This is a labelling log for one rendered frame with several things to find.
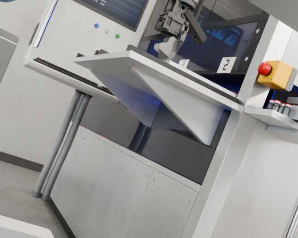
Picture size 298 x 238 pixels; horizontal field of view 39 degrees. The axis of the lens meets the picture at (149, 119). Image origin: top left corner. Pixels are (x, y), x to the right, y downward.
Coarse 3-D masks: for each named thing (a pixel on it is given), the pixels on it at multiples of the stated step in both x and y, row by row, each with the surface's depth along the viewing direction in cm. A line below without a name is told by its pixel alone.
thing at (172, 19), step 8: (168, 0) 132; (176, 0) 130; (184, 0) 129; (168, 8) 131; (176, 8) 130; (184, 8) 131; (192, 8) 132; (160, 16) 133; (168, 16) 128; (176, 16) 128; (184, 16) 131; (160, 24) 129; (168, 24) 128; (176, 24) 129; (184, 24) 130; (160, 32) 133; (168, 32) 129; (176, 32) 129
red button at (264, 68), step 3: (261, 63) 125; (264, 63) 124; (267, 63) 124; (261, 66) 124; (264, 66) 123; (267, 66) 123; (270, 66) 124; (258, 69) 125; (261, 69) 124; (264, 69) 123; (267, 69) 123; (270, 69) 123; (258, 72) 125; (261, 72) 124; (264, 72) 124; (267, 72) 124; (264, 75) 125
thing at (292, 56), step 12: (216, 24) 168; (228, 24) 159; (240, 24) 152; (156, 36) 222; (168, 36) 207; (288, 48) 134; (288, 60) 135; (204, 72) 161; (216, 72) 153; (240, 72) 140
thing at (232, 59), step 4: (224, 60) 151; (232, 60) 146; (220, 64) 152; (224, 64) 150; (228, 64) 148; (232, 64) 145; (220, 68) 151; (228, 68) 147; (220, 72) 150; (224, 72) 148; (228, 72) 146
